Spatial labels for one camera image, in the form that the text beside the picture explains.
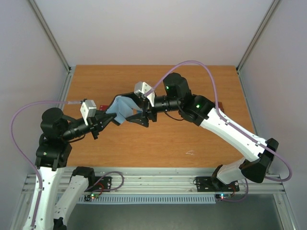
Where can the red credit card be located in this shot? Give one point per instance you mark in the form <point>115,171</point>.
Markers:
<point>103,107</point>

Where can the grey slotted cable duct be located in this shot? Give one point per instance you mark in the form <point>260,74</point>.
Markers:
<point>147,199</point>

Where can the black leather card holder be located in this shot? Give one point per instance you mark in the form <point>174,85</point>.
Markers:
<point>123,105</point>

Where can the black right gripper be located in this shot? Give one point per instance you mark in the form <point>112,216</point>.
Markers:
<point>147,112</point>

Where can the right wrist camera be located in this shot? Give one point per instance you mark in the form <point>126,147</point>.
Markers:
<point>145,91</point>

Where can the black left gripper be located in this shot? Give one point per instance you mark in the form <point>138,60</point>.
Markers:
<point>96,122</point>

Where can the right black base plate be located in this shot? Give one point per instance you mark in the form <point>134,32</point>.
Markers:
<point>204,184</point>

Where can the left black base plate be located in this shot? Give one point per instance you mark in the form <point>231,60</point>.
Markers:
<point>104,183</point>

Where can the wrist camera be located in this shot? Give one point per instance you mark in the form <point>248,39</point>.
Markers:
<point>145,91</point>
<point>87,109</point>

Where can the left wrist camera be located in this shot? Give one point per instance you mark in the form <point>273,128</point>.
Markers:
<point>87,109</point>

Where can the left circuit board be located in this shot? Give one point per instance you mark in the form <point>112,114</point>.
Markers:
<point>91,197</point>

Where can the aluminium rail frame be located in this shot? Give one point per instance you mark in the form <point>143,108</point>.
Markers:
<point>155,180</point>

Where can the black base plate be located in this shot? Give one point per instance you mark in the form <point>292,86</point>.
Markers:
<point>104,183</point>
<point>204,184</point>

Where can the circuit board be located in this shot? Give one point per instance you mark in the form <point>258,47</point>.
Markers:
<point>91,197</point>
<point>223,196</point>

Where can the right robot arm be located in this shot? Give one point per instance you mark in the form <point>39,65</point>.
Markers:
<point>202,112</point>

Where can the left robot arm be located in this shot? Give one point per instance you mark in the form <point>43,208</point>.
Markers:
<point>46,212</point>

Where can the right circuit board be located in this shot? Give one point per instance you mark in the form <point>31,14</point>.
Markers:
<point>223,196</point>

